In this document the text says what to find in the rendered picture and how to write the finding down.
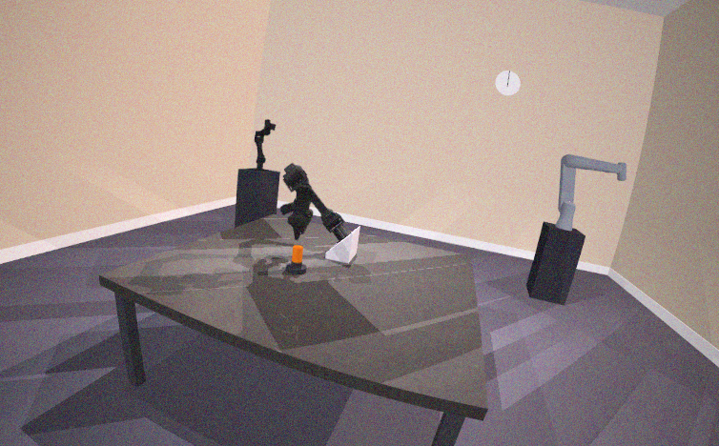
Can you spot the orange tapered cylinder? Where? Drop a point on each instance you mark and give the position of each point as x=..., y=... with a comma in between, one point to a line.
x=297, y=254

